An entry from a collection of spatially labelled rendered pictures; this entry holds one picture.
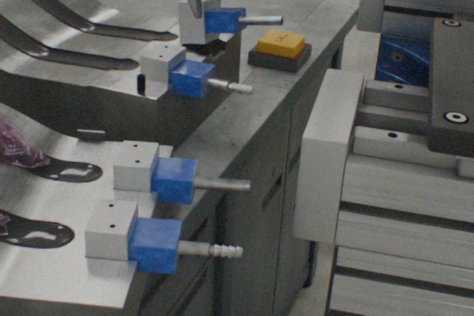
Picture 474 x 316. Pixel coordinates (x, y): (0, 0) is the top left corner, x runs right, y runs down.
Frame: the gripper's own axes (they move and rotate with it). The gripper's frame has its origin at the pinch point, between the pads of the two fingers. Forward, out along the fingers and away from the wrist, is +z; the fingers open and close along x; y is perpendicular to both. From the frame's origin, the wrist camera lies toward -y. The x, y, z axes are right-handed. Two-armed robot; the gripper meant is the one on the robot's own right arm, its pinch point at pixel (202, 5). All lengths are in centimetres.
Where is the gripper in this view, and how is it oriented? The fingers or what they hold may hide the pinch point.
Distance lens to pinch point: 96.3
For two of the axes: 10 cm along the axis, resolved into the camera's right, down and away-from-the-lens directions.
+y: 9.3, 0.8, -3.6
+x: 3.7, -3.0, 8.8
